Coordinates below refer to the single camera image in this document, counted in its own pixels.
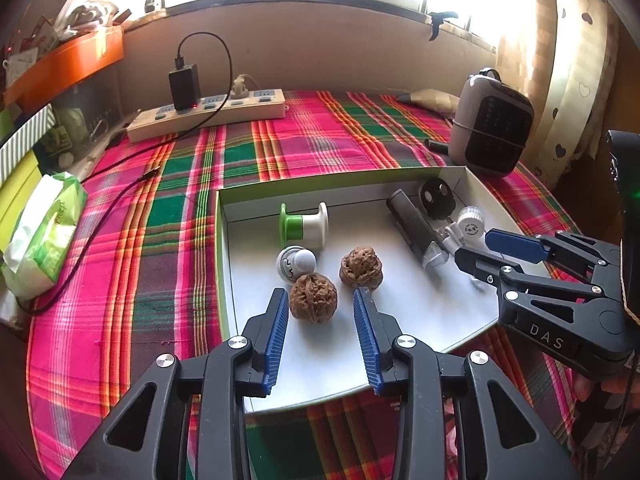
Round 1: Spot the orange shelf with clutter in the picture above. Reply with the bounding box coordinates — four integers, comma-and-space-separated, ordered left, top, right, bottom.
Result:
4, 30, 125, 106

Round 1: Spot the person's right hand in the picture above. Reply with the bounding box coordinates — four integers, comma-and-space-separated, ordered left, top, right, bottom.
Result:
574, 371, 633, 403

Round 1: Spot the green-sided cardboard box tray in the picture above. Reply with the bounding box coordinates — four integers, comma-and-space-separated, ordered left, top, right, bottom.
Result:
214, 165, 531, 415

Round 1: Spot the heart-print curtain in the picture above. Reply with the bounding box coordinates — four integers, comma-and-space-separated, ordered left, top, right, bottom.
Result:
520, 0, 621, 188

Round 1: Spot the round brown walnut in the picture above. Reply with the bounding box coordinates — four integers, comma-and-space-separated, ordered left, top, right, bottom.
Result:
288, 272, 339, 324

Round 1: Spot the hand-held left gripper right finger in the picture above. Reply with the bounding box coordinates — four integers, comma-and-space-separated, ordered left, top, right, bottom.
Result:
351, 287, 581, 480

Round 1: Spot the white ball-head massager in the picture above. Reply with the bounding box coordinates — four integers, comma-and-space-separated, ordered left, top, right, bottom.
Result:
276, 245, 317, 286

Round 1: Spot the black charging cable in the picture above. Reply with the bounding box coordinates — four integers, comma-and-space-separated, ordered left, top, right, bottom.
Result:
15, 32, 233, 316

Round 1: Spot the plaid tablecloth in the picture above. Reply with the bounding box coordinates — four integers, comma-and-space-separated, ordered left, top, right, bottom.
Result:
25, 90, 586, 480

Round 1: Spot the black cylindrical device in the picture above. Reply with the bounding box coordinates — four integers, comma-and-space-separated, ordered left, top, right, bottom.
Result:
386, 189, 448, 268

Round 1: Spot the black charger adapter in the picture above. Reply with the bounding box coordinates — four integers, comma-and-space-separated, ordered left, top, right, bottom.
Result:
168, 64, 202, 111

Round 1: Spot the white and black space heater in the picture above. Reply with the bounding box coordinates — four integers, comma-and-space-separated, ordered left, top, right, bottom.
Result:
446, 67, 535, 177

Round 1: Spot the white striped box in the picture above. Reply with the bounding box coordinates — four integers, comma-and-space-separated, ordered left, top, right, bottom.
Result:
0, 106, 56, 181

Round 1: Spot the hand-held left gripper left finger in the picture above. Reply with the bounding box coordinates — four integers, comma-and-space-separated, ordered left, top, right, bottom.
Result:
62, 287, 291, 480

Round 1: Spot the white plug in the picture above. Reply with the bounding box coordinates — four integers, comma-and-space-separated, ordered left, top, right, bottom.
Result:
230, 74, 258, 100

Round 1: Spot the small white round cap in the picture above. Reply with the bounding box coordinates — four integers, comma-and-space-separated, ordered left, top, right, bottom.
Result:
445, 206, 486, 256

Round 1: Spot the cream power strip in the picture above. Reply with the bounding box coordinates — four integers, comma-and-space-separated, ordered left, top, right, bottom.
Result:
126, 88, 287, 142

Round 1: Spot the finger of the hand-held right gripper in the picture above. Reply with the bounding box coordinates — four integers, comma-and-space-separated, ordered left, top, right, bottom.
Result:
484, 228, 622, 287
455, 246, 604, 307

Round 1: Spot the small round black knob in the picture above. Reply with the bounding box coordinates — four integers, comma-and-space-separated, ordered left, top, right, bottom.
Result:
419, 177, 454, 220

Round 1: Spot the brown paper bag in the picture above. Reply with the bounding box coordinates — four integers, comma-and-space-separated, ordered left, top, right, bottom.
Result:
397, 88, 460, 115

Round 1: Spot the yellow-green box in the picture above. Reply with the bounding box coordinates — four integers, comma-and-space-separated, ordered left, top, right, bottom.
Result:
0, 152, 42, 248

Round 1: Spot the pointed brown walnut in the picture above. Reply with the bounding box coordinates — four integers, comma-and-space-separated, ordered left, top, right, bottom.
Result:
339, 246, 385, 288

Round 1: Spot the green and white spool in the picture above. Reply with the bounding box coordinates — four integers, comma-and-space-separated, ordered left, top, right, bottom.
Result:
279, 202, 329, 252

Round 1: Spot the green tissue pack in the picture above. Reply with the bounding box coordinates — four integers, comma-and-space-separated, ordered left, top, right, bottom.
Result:
1, 171, 88, 301

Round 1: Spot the pile of clutter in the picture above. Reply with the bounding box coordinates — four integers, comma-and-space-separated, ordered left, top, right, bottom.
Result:
2, 0, 133, 61

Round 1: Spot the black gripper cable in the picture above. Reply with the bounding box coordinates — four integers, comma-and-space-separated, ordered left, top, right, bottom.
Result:
619, 375, 633, 438

